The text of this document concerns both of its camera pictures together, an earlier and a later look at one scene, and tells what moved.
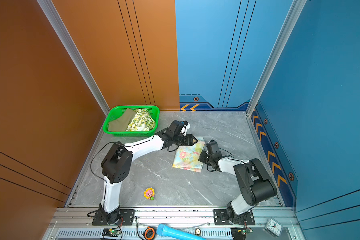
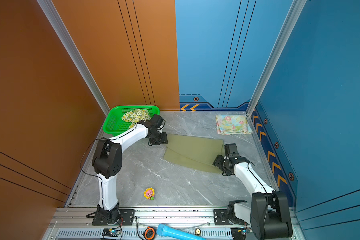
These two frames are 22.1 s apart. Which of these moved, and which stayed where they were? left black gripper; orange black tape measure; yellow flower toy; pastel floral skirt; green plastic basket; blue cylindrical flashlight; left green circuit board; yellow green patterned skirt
Moved: pastel floral skirt; left black gripper
Stayed: left green circuit board; yellow flower toy; orange black tape measure; yellow green patterned skirt; blue cylindrical flashlight; green plastic basket
